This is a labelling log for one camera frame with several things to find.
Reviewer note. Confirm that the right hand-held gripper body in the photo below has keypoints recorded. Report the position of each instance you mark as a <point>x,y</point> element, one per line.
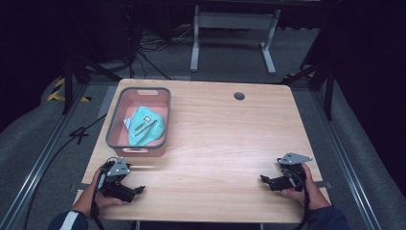
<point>288,182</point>

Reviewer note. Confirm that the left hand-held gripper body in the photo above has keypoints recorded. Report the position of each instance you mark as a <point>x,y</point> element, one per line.
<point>117,188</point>

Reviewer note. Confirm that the person's left hand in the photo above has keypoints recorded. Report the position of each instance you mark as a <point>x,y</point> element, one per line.
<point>97,199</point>

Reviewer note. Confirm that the person's right hand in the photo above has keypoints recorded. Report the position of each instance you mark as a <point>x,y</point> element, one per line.
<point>310,193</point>

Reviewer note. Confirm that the pink basket with grey rim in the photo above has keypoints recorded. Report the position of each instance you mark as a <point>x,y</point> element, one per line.
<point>119,127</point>

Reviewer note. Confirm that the teal printed cloth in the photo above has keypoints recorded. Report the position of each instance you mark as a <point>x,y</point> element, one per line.
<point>145,126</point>

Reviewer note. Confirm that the black tape cross mark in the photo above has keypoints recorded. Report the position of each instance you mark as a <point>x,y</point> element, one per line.
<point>79,134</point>

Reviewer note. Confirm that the grey round table grommet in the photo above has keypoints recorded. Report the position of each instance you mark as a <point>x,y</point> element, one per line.
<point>239,96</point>

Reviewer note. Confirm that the black metal stand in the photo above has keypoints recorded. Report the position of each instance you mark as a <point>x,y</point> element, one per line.
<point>67,86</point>
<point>328,92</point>

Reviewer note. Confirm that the yellow and black floor tape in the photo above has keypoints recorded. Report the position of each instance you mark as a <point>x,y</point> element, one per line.
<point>55,94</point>

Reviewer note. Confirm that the grey metal floor rail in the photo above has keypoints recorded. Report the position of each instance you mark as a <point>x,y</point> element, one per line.
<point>346,159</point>
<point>35,175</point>

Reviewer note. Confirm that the white metal table frame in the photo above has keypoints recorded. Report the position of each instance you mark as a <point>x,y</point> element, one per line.
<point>234,20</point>

